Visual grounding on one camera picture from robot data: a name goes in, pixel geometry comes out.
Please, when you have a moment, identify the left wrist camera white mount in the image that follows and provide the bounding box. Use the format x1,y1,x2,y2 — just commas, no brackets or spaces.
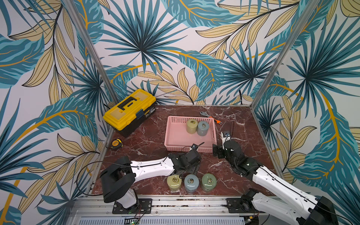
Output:
190,144,199,151

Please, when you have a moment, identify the blue canister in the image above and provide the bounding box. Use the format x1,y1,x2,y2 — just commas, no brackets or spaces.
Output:
184,174,199,193
197,121,209,137

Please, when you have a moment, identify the left aluminium frame post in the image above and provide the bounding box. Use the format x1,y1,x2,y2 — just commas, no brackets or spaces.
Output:
63,0,119,104

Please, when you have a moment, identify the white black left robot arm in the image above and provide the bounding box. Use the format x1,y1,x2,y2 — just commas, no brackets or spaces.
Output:
100,149,202,209

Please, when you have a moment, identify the yellow black plastic toolbox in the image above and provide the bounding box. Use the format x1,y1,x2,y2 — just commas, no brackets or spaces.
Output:
103,89,156,137

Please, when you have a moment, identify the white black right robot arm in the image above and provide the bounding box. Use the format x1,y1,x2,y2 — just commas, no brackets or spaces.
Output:
212,139,339,225

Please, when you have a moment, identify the aluminium frame post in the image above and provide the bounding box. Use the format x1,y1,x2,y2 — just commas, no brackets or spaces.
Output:
250,0,320,111
63,0,119,104

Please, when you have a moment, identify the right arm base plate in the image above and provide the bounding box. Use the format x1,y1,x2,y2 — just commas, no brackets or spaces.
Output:
226,198,254,213

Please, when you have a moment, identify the aluminium front rail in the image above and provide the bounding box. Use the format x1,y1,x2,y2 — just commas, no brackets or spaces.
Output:
66,195,310,225

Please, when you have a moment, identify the right aluminium frame post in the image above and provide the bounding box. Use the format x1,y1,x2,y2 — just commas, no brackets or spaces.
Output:
250,0,320,111

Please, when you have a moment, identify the yellow black tape measure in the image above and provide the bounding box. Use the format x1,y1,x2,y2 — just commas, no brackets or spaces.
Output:
110,138,123,150

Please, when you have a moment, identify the adjustable wrench orange handle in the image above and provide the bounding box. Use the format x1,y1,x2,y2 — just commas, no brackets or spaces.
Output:
200,111,223,125

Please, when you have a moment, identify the green canister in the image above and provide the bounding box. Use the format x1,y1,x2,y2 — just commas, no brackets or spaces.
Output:
201,173,217,192

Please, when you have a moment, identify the yellow-green canister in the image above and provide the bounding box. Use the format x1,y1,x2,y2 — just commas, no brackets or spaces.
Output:
166,174,182,192
186,119,198,134

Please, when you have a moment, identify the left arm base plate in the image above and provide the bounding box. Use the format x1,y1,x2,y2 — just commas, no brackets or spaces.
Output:
112,198,152,215

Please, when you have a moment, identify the pink perforated plastic basket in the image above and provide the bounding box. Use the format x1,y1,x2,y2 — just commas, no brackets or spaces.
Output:
164,116,217,153

